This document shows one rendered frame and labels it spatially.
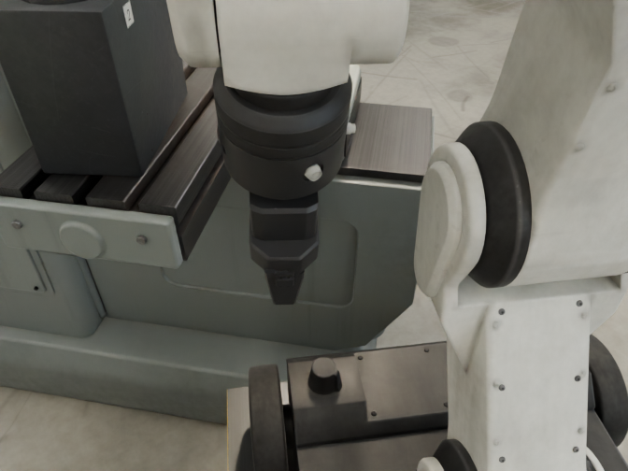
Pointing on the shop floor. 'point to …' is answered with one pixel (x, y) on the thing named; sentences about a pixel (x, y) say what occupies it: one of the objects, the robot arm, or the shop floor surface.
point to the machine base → (143, 365)
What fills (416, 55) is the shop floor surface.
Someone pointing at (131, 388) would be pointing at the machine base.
